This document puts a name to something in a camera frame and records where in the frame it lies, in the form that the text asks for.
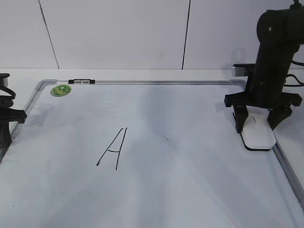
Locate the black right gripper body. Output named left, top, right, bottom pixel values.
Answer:
left=224, top=90, right=302, bottom=109

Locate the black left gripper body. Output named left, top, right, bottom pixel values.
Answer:
left=0, top=108, right=27, bottom=149

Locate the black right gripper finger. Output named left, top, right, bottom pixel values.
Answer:
left=267, top=107, right=292, bottom=130
left=234, top=105, right=248, bottom=133

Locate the white board eraser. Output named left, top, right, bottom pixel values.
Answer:
left=239, top=109, right=276, bottom=151

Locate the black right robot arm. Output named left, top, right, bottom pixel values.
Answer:
left=224, top=0, right=304, bottom=133

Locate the round green magnet sticker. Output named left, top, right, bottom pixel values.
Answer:
left=50, top=85, right=72, bottom=97

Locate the black marker clip holder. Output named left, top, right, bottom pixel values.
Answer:
left=68, top=79, right=95, bottom=85

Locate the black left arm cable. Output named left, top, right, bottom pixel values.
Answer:
left=0, top=87, right=17, bottom=109

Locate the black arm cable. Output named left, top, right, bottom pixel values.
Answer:
left=0, top=87, right=17, bottom=109
left=284, top=59, right=304, bottom=88

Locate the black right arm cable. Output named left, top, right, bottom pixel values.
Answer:
left=284, top=59, right=304, bottom=88

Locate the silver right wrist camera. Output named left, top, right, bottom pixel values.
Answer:
left=231, top=64, right=255, bottom=77

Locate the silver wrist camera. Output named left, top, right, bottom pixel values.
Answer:
left=231, top=64, right=255, bottom=77
left=0, top=73, right=10, bottom=87

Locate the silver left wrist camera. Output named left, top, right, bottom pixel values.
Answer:
left=0, top=73, right=10, bottom=87

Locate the white board with aluminium frame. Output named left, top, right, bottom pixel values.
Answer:
left=0, top=83, right=304, bottom=228

